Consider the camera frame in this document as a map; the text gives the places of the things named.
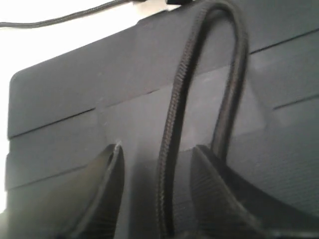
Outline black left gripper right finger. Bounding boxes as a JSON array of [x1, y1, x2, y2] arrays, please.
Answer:
[[190, 145, 319, 239]]

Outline black plastic carry case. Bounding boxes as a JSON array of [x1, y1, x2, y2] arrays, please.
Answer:
[[1, 0, 319, 239]]

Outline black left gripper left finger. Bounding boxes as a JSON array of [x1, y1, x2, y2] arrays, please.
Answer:
[[7, 144, 124, 239]]

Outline black braided rope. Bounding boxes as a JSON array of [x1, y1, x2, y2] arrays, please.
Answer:
[[0, 0, 250, 237]]

